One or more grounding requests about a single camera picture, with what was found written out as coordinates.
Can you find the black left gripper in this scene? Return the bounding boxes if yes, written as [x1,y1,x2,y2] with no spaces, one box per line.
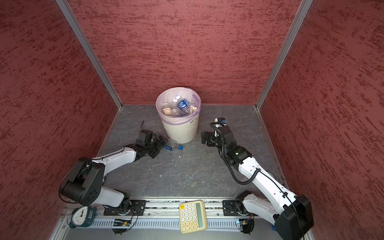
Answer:
[145,135,169,158]

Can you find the clear bottle blue cap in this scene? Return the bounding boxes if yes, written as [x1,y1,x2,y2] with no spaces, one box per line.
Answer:
[163,138,183,151]

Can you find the small bottle blue label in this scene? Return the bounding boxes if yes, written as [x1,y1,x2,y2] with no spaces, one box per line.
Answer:
[176,95,191,116]

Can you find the clear bottle green band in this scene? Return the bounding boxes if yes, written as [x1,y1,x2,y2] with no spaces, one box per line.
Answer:
[190,103,199,114]

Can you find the clear bottle orange label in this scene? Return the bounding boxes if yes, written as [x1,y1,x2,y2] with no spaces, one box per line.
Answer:
[162,103,172,117]

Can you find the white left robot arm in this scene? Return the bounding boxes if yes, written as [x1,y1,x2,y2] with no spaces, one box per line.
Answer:
[59,130,168,216]

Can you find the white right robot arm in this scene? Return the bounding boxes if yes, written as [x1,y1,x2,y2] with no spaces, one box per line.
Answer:
[201,122,314,240]

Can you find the cream ribbed waste bin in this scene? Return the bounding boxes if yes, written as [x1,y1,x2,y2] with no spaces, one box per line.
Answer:
[161,108,200,144]

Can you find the pink bin liner bag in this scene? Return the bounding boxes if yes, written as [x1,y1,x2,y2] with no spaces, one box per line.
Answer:
[156,87,202,126]

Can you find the yellow calculator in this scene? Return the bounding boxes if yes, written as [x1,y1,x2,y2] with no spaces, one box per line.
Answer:
[179,200,208,234]

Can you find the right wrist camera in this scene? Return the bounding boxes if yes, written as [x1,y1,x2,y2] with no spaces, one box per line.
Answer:
[214,117,226,126]

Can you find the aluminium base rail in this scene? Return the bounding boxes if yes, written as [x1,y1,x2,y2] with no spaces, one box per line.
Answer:
[49,196,314,240]

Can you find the aluminium corner post left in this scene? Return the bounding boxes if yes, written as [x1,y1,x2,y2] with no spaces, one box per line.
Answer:
[56,0,124,111]

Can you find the aluminium corner post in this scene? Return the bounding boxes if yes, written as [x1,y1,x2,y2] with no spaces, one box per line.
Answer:
[256,0,313,112]
[56,0,124,111]

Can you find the aluminium corner post right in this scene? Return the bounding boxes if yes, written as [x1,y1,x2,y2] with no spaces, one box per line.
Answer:
[256,0,313,112]

